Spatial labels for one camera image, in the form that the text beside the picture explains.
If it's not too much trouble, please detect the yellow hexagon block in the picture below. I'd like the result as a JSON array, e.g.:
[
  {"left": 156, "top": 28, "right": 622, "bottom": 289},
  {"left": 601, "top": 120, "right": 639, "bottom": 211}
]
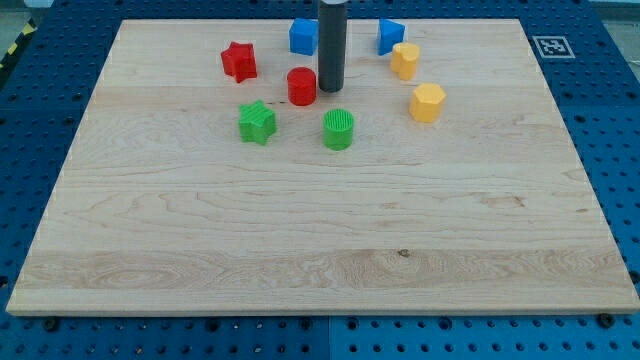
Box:
[{"left": 409, "top": 83, "right": 446, "bottom": 123}]

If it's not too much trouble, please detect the blue cube block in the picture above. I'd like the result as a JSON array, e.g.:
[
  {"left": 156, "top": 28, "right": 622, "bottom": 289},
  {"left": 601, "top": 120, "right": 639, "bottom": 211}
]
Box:
[{"left": 289, "top": 18, "right": 318, "bottom": 56}]

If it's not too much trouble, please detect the black bolt right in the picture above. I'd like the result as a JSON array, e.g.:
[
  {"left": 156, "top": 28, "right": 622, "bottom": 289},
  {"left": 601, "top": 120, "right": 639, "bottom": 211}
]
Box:
[{"left": 596, "top": 313, "right": 616, "bottom": 329}]

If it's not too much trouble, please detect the light wooden board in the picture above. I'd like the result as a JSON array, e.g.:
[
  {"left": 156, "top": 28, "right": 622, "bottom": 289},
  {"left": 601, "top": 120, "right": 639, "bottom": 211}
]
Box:
[{"left": 7, "top": 19, "right": 639, "bottom": 317}]

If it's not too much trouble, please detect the black bolt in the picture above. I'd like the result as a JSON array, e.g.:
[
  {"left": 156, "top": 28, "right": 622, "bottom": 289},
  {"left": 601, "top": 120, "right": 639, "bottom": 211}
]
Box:
[
  {"left": 42, "top": 317, "right": 59, "bottom": 332},
  {"left": 596, "top": 313, "right": 616, "bottom": 329}
]

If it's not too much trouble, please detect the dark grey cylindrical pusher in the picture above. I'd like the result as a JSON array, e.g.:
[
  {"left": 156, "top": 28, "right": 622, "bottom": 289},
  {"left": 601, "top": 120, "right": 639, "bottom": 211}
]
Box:
[{"left": 318, "top": 0, "right": 347, "bottom": 93}]

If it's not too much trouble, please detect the black bolt left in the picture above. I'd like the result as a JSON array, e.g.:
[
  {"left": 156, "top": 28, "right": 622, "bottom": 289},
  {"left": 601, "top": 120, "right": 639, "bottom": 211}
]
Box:
[{"left": 42, "top": 317, "right": 59, "bottom": 332}]

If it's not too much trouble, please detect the yellow heart block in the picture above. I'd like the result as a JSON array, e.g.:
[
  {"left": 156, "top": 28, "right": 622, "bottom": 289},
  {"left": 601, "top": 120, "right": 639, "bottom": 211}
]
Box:
[{"left": 390, "top": 42, "right": 421, "bottom": 80}]

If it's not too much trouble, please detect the red cylinder block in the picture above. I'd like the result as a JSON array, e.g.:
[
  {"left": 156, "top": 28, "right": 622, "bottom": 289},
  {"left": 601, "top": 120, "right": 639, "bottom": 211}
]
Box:
[{"left": 287, "top": 67, "right": 316, "bottom": 106}]

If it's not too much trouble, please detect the white fiducial marker tag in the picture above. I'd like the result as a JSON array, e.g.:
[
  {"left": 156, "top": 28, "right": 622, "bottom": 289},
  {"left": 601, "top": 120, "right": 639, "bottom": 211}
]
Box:
[{"left": 532, "top": 35, "right": 575, "bottom": 59}]

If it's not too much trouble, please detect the red star block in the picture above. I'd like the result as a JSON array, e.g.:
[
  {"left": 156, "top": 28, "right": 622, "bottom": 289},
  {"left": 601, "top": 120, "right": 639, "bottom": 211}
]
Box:
[{"left": 221, "top": 41, "right": 258, "bottom": 83}]

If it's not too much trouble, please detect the green star block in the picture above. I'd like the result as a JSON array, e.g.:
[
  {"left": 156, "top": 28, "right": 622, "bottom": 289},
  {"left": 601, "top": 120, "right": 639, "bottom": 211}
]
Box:
[{"left": 238, "top": 100, "right": 277, "bottom": 145}]

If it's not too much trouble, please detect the green cylinder block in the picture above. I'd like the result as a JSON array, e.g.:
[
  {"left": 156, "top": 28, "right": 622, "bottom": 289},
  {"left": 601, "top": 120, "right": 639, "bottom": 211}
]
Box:
[{"left": 323, "top": 109, "right": 355, "bottom": 151}]

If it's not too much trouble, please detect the blue triangle block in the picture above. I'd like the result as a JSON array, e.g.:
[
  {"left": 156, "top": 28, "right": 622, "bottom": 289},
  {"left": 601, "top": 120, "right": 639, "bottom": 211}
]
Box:
[{"left": 377, "top": 19, "right": 405, "bottom": 56}]

